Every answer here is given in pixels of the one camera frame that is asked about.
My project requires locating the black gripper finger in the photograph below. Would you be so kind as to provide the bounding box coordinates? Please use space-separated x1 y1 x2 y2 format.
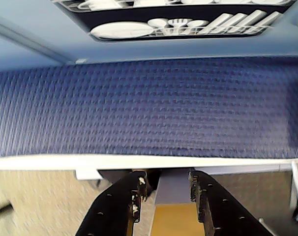
75 169 149 236
187 169 273 236

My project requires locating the blue woven textured mat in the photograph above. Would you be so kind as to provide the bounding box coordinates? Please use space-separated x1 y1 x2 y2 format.
0 56 298 159

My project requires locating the black dish rack picture panel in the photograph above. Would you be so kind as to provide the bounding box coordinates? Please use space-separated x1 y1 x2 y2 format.
50 0 296 41

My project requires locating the small white bracket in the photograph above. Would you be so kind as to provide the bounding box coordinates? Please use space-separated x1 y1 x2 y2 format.
74 169 103 180

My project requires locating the gray post with wooden block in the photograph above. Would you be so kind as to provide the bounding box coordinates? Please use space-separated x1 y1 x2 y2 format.
149 171 206 236

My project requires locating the white cable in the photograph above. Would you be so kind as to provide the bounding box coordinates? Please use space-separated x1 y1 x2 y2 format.
288 161 298 222

